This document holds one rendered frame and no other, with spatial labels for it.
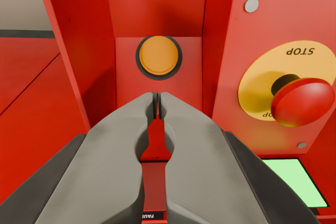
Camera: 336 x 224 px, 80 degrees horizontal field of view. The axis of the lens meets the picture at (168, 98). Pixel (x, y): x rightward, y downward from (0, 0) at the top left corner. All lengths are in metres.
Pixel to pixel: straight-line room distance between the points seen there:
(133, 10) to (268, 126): 0.16
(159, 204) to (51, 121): 0.37
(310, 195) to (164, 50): 0.18
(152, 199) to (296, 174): 0.13
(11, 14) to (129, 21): 0.94
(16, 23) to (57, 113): 0.68
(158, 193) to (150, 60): 0.12
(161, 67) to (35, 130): 0.36
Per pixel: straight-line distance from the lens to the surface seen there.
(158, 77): 0.21
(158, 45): 0.20
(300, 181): 0.23
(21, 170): 0.44
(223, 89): 0.16
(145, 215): 0.18
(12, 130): 0.52
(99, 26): 0.17
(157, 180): 0.20
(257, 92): 0.17
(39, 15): 1.07
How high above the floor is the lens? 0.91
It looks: 53 degrees down
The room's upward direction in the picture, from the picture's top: 177 degrees clockwise
